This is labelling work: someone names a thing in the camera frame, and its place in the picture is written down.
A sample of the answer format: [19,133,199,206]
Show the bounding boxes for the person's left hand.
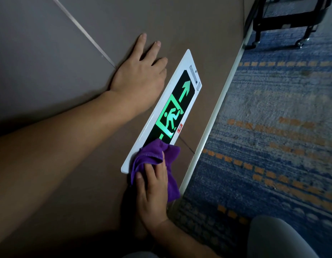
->
[109,33,169,116]

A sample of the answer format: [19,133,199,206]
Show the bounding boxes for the person's right hand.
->
[136,150,170,231]

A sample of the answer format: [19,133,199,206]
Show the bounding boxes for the white green emergency exit sign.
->
[120,49,203,175]

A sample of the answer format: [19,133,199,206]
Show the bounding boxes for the purple microfibre cloth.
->
[130,138,181,203]

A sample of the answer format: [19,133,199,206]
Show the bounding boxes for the person's right forearm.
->
[152,219,220,258]

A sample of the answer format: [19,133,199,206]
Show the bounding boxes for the person's left forearm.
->
[0,90,132,248]

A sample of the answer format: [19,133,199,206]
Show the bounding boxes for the white baseboard strip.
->
[178,23,254,195]

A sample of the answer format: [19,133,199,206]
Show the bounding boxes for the grey trousers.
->
[123,215,320,258]

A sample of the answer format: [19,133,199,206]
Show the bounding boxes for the black mesh utility cart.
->
[244,0,332,50]

